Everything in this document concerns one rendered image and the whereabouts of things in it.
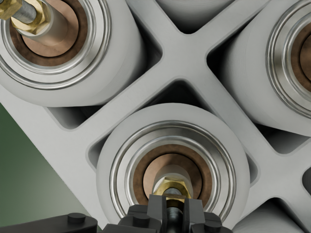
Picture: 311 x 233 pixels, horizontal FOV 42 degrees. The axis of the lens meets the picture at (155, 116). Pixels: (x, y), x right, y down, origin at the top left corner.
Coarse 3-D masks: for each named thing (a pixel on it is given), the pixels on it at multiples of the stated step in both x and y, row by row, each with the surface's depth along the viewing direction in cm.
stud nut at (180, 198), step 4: (168, 196) 17; (172, 196) 17; (176, 196) 17; (180, 196) 17; (184, 196) 17; (168, 200) 17; (172, 200) 17; (176, 200) 17; (180, 200) 17; (184, 200) 17; (168, 204) 17; (172, 204) 17; (176, 204) 17; (180, 204) 17; (180, 208) 17
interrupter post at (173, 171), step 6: (162, 168) 24; (168, 168) 23; (174, 168) 23; (180, 168) 24; (156, 174) 24; (162, 174) 22; (168, 174) 21; (174, 174) 21; (180, 174) 21; (186, 174) 23; (156, 180) 22; (186, 180) 21; (156, 186) 21; (192, 192) 21; (192, 198) 21
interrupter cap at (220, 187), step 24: (168, 120) 24; (144, 144) 24; (168, 144) 24; (192, 144) 24; (216, 144) 24; (120, 168) 24; (144, 168) 24; (192, 168) 24; (216, 168) 24; (120, 192) 24; (144, 192) 24; (216, 192) 24; (120, 216) 24
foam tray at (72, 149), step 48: (144, 0) 31; (240, 0) 31; (192, 48) 31; (0, 96) 32; (144, 96) 31; (192, 96) 42; (48, 144) 32; (96, 144) 35; (288, 144) 34; (96, 192) 32; (288, 192) 31
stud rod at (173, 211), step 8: (168, 192) 20; (176, 192) 20; (168, 208) 17; (176, 208) 17; (168, 216) 16; (176, 216) 16; (168, 224) 15; (176, 224) 15; (168, 232) 15; (176, 232) 15
